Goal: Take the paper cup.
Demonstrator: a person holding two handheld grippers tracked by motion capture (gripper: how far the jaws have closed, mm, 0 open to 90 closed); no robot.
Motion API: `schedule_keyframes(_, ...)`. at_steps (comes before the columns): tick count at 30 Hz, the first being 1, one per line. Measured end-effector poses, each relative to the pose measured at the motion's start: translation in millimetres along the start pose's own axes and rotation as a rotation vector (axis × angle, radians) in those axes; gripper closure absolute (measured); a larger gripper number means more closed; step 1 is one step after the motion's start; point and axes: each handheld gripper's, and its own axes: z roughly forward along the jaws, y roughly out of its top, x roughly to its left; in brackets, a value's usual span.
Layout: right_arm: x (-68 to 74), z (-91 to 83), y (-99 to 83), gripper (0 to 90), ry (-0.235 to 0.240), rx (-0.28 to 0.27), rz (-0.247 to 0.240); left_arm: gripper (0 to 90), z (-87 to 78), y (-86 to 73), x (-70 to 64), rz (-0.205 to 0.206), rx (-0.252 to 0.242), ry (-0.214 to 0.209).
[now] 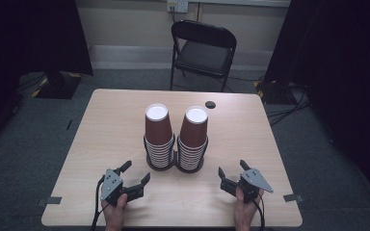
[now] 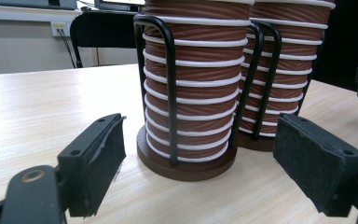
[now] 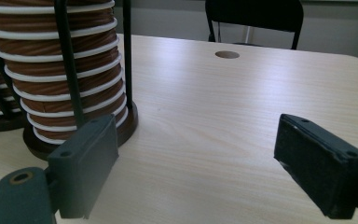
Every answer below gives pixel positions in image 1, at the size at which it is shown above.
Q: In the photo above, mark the person's right hand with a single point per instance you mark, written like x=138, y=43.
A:
x=244, y=213

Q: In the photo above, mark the person's left hand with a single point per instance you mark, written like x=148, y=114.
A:
x=115, y=214

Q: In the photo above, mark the grey tape strip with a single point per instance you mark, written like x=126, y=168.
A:
x=49, y=201
x=293, y=198

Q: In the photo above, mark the white wall socket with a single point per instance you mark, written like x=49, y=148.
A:
x=177, y=5

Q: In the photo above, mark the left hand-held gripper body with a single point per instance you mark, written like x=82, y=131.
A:
x=110, y=186

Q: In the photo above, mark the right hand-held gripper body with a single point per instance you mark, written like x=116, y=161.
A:
x=252, y=183

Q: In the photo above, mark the black stand base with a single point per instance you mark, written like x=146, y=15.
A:
x=59, y=85
x=274, y=93

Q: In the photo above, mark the stack of brown paper cups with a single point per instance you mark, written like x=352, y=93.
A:
x=158, y=131
x=194, y=134

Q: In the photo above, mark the black folding chair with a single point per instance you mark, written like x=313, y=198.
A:
x=202, y=56

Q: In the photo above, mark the dark curtain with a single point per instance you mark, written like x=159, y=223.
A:
x=343, y=64
x=29, y=38

